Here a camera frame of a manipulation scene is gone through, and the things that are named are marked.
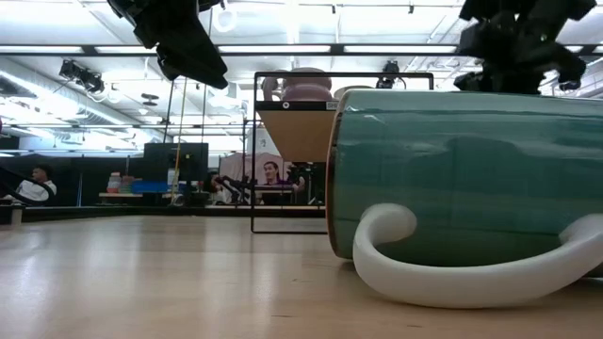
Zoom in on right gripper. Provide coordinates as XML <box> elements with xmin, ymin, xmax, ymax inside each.
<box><xmin>453</xmin><ymin>13</ymin><xmax>588</xmax><ymax>95</ymax></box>

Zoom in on black metal frame beam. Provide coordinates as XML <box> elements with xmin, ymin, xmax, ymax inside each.
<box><xmin>0</xmin><ymin>43</ymin><xmax>603</xmax><ymax>58</ymax></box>

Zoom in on black metal table frame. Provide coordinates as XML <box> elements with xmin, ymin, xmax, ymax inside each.
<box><xmin>0</xmin><ymin>204</ymin><xmax>326</xmax><ymax>225</ymax></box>

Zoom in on black ceiling light fixture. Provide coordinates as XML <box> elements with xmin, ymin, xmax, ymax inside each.
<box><xmin>58</xmin><ymin>59</ymin><xmax>106</xmax><ymax>94</ymax></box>

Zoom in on blue storage bin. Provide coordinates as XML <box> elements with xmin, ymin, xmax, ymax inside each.
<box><xmin>130</xmin><ymin>180</ymin><xmax>171</xmax><ymax>195</ymax></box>

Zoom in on wooden shelf riser black frame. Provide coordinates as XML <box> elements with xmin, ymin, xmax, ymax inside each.
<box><xmin>251</xmin><ymin>71</ymin><xmax>434</xmax><ymax>235</ymax></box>

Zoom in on lilac ribbed mug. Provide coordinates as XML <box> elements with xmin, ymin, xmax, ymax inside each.
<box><xmin>261</xmin><ymin>67</ymin><xmax>334</xmax><ymax>103</ymax></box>

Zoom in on teal striped mug white handle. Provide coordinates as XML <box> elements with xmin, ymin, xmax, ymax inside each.
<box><xmin>324</xmin><ymin>89</ymin><xmax>603</xmax><ymax>310</ymax></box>

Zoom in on black thin pole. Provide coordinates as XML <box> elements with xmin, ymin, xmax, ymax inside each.
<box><xmin>163</xmin><ymin>78</ymin><xmax>176</xmax><ymax>145</ymax></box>

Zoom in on person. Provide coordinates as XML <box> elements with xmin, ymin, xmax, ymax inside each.
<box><xmin>13</xmin><ymin>163</ymin><xmax>58</xmax><ymax>207</ymax></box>
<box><xmin>260</xmin><ymin>159</ymin><xmax>307</xmax><ymax>206</ymax></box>
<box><xmin>205</xmin><ymin>170</ymin><xmax>228</xmax><ymax>204</ymax></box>

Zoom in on stacked plastic containers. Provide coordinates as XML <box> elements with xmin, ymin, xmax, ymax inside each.
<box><xmin>106</xmin><ymin>171</ymin><xmax>136</xmax><ymax>194</ymax></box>

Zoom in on pink partition panel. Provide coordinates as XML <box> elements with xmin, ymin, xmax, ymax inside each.
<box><xmin>220</xmin><ymin>153</ymin><xmax>293</xmax><ymax>185</ymax></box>

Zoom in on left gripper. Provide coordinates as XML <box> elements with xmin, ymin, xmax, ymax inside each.
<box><xmin>106</xmin><ymin>0</ymin><xmax>230</xmax><ymax>90</ymax></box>

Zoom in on black mounted camera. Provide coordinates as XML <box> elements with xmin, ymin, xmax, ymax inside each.
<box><xmin>375</xmin><ymin>59</ymin><xmax>401</xmax><ymax>90</ymax></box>

